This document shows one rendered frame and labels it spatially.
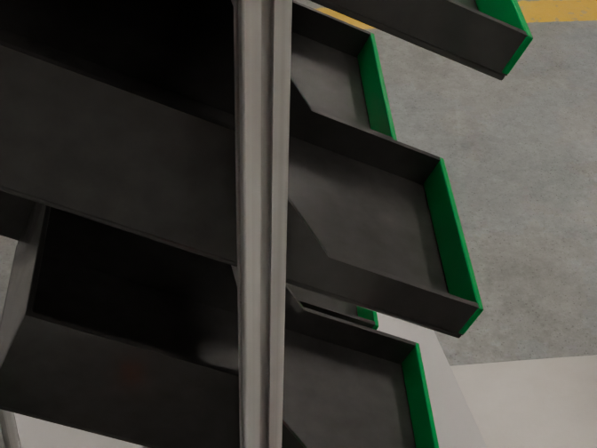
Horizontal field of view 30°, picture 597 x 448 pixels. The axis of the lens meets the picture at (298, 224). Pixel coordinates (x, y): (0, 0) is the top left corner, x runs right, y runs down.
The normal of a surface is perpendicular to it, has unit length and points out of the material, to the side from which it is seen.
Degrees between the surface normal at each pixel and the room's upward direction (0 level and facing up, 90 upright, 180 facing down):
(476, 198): 0
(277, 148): 90
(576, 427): 0
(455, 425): 0
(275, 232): 90
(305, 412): 25
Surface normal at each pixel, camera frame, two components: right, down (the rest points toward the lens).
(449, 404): 0.03, -0.77
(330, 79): 0.44, -0.70
